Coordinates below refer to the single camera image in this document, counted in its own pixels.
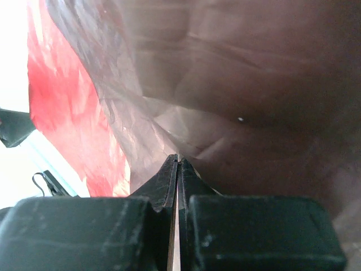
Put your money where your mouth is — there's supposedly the red wrapping paper sheet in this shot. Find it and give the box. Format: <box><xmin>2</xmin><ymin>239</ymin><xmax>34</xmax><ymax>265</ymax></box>
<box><xmin>40</xmin><ymin>1</ymin><xmax>360</xmax><ymax>217</ymax></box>

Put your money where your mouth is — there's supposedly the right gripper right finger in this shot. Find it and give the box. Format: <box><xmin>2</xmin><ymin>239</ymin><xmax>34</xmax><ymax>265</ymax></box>
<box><xmin>177</xmin><ymin>159</ymin><xmax>347</xmax><ymax>270</ymax></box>

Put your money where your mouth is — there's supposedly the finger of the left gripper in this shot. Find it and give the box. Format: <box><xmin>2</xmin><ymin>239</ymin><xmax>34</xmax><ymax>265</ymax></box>
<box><xmin>0</xmin><ymin>109</ymin><xmax>36</xmax><ymax>148</ymax></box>

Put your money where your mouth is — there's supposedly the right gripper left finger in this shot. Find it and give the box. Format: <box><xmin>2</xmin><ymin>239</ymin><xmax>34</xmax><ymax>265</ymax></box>
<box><xmin>1</xmin><ymin>155</ymin><xmax>178</xmax><ymax>270</ymax></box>

